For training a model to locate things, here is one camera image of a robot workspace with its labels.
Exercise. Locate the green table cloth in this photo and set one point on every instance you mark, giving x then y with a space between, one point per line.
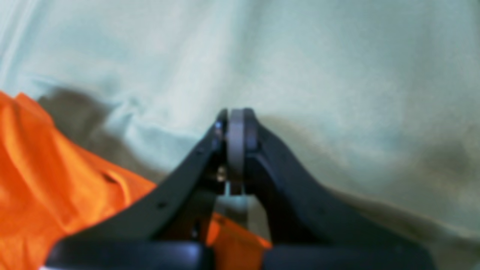
379 99

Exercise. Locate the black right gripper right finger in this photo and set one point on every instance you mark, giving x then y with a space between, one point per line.
310 228

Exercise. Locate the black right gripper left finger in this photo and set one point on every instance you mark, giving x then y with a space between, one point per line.
165 230

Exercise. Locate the orange T-shirt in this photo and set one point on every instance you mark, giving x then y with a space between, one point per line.
49 186

